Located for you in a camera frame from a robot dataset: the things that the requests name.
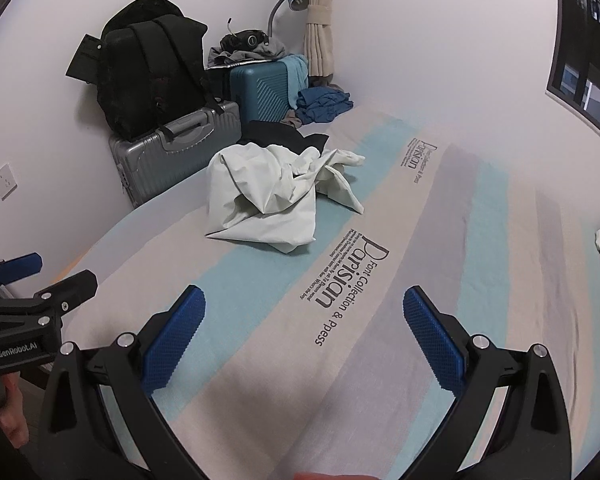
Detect beige curtain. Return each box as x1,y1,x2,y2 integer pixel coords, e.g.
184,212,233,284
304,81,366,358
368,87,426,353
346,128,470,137
302,0,338,88

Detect light blue cloth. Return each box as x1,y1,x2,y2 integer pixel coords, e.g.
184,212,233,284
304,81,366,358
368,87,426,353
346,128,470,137
280,54,311,111

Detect teal hard suitcase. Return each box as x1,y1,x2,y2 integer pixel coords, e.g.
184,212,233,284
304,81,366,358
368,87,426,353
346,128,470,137
228,55,301,126

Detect dark framed window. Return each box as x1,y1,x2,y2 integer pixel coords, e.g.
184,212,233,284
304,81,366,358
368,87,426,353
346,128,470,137
545,0,600,151

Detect pile of blue clothes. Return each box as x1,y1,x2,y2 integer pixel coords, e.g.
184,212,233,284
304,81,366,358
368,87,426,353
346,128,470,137
295,86,355,126

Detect silver hard suitcase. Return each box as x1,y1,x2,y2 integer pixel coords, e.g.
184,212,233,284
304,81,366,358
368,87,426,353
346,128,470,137
108,100,244,208

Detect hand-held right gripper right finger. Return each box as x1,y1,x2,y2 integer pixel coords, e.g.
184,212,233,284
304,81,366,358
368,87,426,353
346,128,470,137
403,287,573,480

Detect white and black jacket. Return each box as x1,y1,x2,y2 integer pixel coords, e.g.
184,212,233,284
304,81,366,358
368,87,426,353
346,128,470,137
205,120,367,256

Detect white wall socket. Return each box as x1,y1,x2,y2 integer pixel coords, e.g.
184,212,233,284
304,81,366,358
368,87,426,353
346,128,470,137
0,162,18,201

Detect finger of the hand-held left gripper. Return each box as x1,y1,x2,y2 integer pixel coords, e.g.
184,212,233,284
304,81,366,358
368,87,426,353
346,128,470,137
0,252,43,293
32,269,99,317

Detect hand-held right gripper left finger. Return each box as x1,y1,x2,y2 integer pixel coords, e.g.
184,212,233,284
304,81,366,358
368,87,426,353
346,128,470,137
35,286,206,480

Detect person's left hand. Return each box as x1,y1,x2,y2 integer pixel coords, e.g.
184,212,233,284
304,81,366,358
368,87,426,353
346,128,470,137
0,370,27,437

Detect black backpack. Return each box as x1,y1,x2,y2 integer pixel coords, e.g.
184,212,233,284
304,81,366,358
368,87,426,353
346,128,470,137
66,0,216,143

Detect grey clothes with black gadget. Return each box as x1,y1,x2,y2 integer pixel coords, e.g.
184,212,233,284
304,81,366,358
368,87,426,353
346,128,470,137
207,30,288,68

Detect bed with striped sheet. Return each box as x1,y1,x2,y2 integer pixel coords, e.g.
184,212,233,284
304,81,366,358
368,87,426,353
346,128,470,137
27,102,600,480

